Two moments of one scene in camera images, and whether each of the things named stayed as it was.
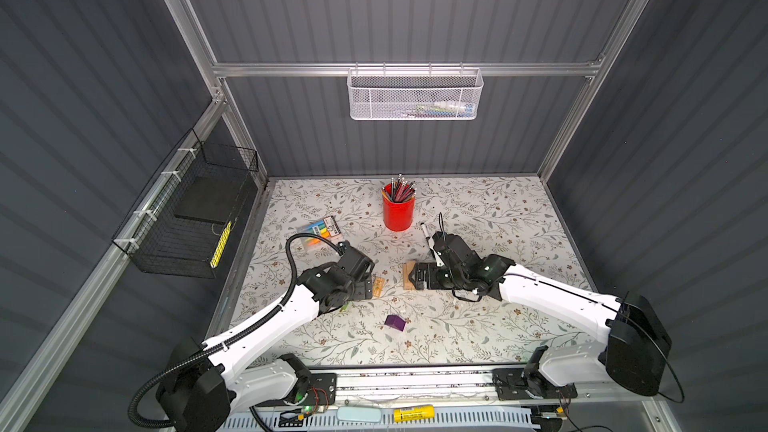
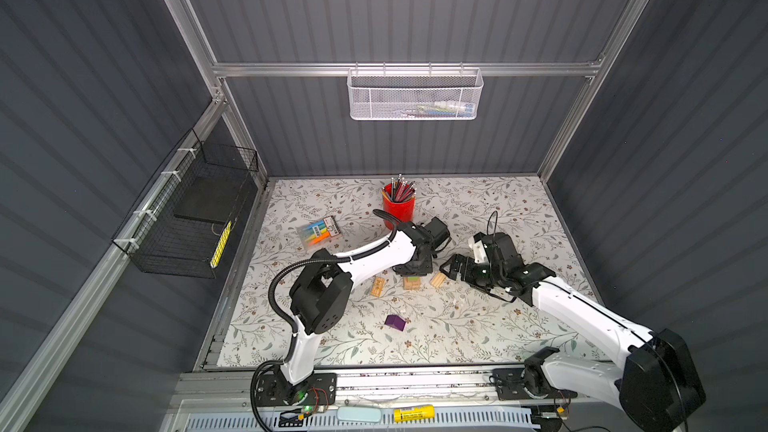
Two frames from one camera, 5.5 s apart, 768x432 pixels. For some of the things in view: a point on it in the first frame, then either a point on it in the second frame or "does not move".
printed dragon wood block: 378,286 does not move
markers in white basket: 447,108 does not move
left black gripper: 364,287 to 428,268
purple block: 395,321 does not move
